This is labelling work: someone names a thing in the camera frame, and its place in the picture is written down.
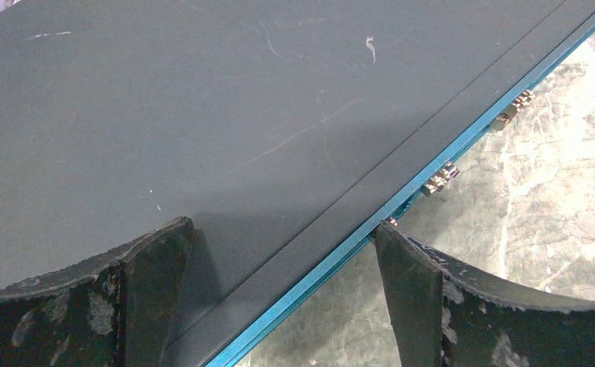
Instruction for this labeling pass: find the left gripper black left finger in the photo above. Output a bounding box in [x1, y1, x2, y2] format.
[0, 216, 193, 366]

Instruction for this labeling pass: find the dark network switch box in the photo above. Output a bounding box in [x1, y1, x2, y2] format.
[0, 1, 595, 366]

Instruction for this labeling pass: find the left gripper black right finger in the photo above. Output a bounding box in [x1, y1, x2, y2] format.
[374, 221, 595, 366]

